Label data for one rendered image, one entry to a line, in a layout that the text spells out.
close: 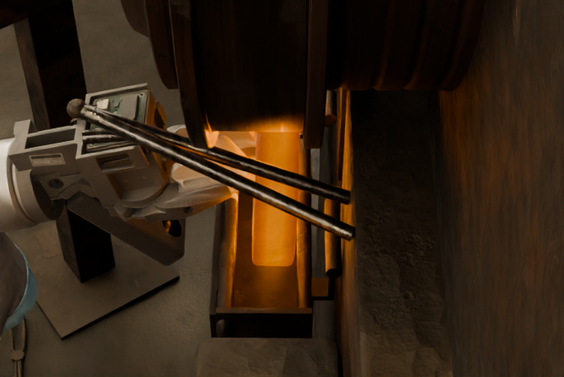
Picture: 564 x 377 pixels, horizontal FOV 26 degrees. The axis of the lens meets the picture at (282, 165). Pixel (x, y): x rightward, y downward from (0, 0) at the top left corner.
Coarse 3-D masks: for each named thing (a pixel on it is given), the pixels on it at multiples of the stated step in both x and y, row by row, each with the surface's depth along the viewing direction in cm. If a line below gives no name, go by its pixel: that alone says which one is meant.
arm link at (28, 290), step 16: (0, 240) 106; (0, 256) 106; (16, 256) 109; (0, 272) 107; (16, 272) 109; (32, 272) 113; (0, 288) 106; (16, 288) 109; (32, 288) 111; (0, 304) 106; (16, 304) 110; (32, 304) 112; (0, 320) 105; (16, 320) 111; (0, 336) 106
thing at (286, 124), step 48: (192, 0) 57; (240, 0) 57; (288, 0) 57; (192, 48) 58; (240, 48) 60; (288, 48) 60; (192, 96) 62; (240, 96) 64; (288, 96) 64; (192, 144) 70
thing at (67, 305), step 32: (0, 0) 130; (32, 0) 133; (64, 0) 136; (32, 32) 147; (64, 32) 150; (32, 64) 152; (64, 64) 153; (32, 96) 159; (64, 96) 156; (64, 224) 176; (32, 256) 187; (64, 256) 185; (96, 256) 181; (128, 256) 187; (64, 288) 183; (96, 288) 183; (128, 288) 183; (160, 288) 184; (64, 320) 179; (96, 320) 179
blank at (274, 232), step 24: (264, 144) 92; (288, 144) 92; (288, 168) 92; (288, 192) 92; (264, 216) 93; (288, 216) 93; (264, 240) 94; (288, 240) 94; (264, 264) 98; (288, 264) 98
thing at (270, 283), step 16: (240, 192) 109; (240, 208) 108; (240, 224) 107; (240, 240) 106; (240, 256) 104; (240, 272) 103; (256, 272) 103; (272, 272) 103; (288, 272) 103; (240, 288) 102; (256, 288) 102; (272, 288) 102; (288, 288) 102; (240, 304) 101; (256, 304) 101; (272, 304) 101; (288, 304) 101
